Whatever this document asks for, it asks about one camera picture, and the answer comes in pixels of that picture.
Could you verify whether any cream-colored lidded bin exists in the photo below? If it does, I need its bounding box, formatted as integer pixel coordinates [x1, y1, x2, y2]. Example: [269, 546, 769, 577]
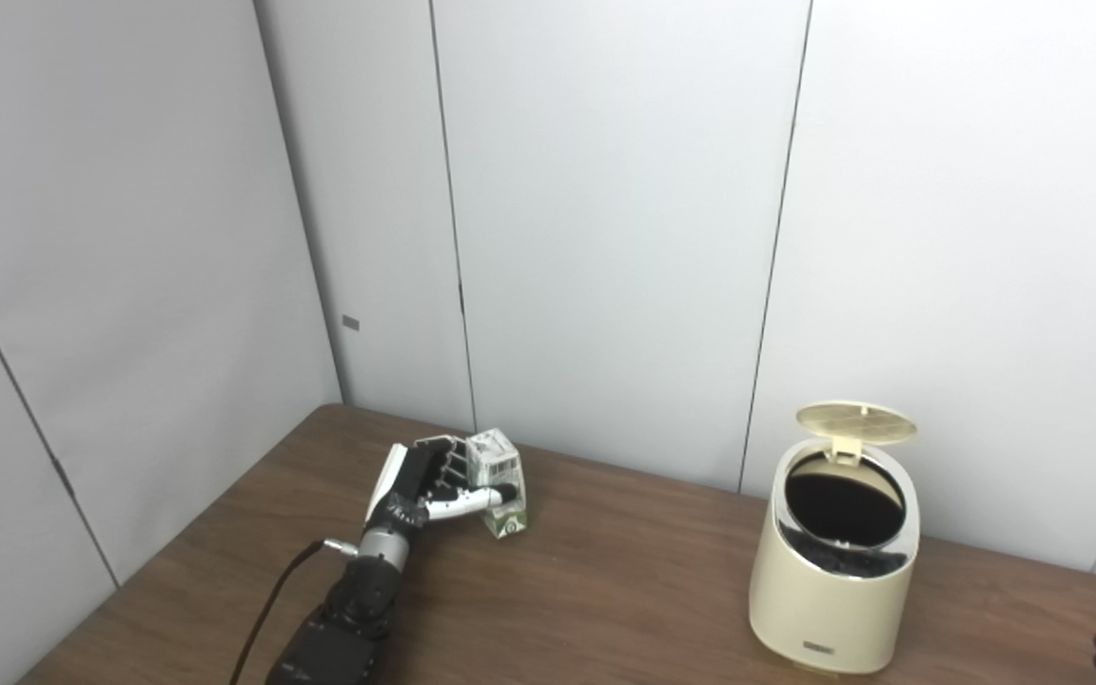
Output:
[748, 401, 921, 675]

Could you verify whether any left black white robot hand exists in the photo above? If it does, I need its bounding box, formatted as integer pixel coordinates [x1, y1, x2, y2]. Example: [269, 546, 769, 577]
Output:
[363, 434, 520, 530]

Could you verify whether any white green milk carton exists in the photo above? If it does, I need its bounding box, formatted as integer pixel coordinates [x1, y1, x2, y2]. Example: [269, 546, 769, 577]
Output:
[464, 429, 528, 539]

